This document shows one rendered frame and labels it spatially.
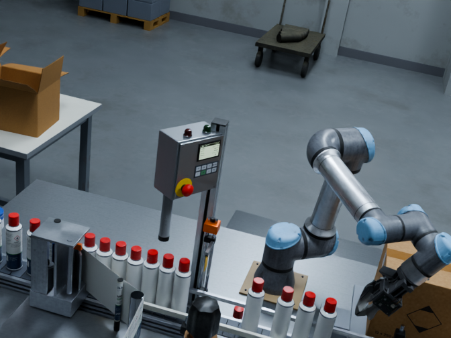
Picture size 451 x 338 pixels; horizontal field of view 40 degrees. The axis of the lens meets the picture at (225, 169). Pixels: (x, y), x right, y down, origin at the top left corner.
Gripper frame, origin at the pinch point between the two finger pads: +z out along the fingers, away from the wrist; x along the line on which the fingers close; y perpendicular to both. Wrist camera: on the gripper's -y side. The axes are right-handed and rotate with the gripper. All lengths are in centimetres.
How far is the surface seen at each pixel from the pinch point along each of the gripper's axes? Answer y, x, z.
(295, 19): -697, -77, 109
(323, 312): 2.6, -7.3, 6.9
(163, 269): 4, -50, 32
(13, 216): 4, -97, 55
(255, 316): 3.1, -20.3, 23.3
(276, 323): 3.6, -14.3, 19.9
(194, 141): 0, -69, -6
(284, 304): 3.7, -17.3, 13.0
